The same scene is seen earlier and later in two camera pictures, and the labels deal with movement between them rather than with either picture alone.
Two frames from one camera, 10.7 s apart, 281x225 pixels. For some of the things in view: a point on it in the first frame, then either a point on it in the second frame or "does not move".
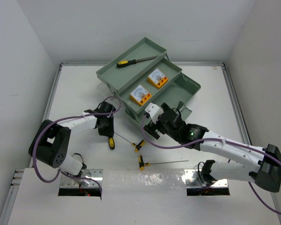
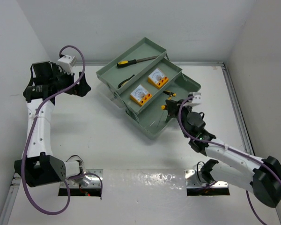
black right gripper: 151,128 to 172,106
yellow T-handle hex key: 138,145 to 168,92
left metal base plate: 67,182 does not move
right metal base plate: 193,180 does not move
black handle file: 123,63 does not move
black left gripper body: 107,128 to 60,82
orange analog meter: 140,95 does not move
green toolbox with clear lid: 144,74 does not move
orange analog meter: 157,78 does not move
